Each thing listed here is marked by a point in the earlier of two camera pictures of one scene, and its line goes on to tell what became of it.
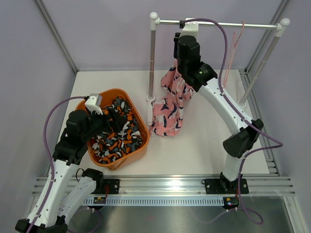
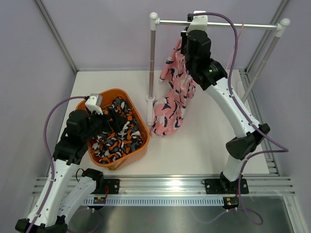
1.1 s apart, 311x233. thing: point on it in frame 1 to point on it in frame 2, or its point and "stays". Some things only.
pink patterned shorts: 167,113 stays
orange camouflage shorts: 108,146 stays
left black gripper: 117,121 stays
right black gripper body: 177,36 to 184,42
